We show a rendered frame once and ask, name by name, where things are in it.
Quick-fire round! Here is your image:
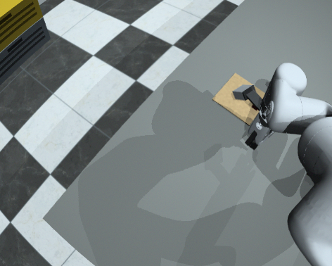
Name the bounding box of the tan mottled mat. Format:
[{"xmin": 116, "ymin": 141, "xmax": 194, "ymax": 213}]
[{"xmin": 212, "ymin": 73, "xmax": 265, "ymax": 126}]

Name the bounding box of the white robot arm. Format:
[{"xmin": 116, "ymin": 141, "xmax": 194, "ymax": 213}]
[{"xmin": 232, "ymin": 63, "xmax": 332, "ymax": 266}]

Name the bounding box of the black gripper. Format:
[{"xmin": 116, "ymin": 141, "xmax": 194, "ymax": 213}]
[{"xmin": 245, "ymin": 104, "xmax": 275, "ymax": 150}]

